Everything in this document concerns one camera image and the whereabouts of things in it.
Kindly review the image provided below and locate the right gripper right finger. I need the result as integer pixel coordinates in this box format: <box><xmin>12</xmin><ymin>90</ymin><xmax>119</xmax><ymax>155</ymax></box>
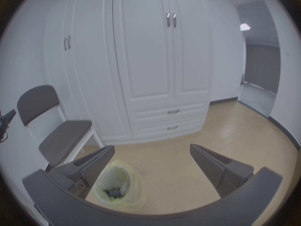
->
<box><xmin>190</xmin><ymin>143</ymin><xmax>255</xmax><ymax>199</ymax></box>

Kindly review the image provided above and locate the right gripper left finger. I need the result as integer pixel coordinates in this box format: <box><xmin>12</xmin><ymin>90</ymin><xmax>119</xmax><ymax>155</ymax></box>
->
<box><xmin>50</xmin><ymin>145</ymin><xmax>116</xmax><ymax>199</ymax></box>

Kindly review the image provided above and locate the black plastic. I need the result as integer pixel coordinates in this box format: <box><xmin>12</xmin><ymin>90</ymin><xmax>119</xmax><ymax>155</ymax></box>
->
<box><xmin>104</xmin><ymin>188</ymin><xmax>124</xmax><ymax>199</ymax></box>

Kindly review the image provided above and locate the yellow-green plastic bag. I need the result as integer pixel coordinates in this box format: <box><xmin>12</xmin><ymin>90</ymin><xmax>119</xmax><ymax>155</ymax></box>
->
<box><xmin>93</xmin><ymin>159</ymin><xmax>148</xmax><ymax>212</ymax></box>

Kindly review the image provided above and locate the pale grey trash bin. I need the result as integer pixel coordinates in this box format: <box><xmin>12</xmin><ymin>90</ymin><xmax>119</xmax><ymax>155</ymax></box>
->
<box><xmin>95</xmin><ymin>163</ymin><xmax>132</xmax><ymax>203</ymax></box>

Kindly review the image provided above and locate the white chair dark grey seat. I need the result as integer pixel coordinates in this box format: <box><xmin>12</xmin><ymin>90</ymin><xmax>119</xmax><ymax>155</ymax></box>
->
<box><xmin>17</xmin><ymin>85</ymin><xmax>105</xmax><ymax>174</ymax></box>

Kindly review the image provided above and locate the white wardrobe with drawers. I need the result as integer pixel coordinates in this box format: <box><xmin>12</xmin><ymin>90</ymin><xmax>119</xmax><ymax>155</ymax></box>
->
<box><xmin>43</xmin><ymin>0</ymin><xmax>245</xmax><ymax>147</ymax></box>

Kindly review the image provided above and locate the grey curtain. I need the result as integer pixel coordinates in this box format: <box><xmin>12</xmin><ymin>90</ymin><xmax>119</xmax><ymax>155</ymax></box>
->
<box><xmin>245</xmin><ymin>43</ymin><xmax>281</xmax><ymax>94</ymax></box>

